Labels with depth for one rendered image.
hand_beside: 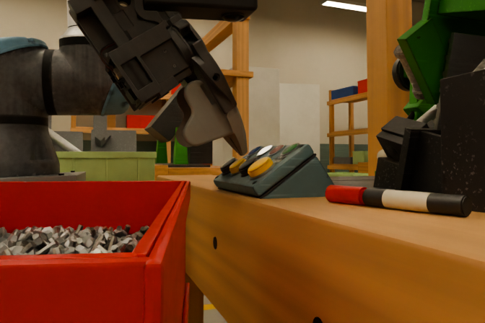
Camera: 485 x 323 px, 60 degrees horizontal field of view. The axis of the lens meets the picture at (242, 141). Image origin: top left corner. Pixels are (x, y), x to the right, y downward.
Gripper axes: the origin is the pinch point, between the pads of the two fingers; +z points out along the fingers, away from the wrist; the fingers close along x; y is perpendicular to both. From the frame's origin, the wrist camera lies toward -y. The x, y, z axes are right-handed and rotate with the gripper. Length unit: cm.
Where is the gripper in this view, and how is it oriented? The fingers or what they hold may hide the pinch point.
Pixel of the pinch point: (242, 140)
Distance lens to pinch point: 44.1
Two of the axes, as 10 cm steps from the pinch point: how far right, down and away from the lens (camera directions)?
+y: -7.7, 5.6, -3.0
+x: 3.4, -0.4, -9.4
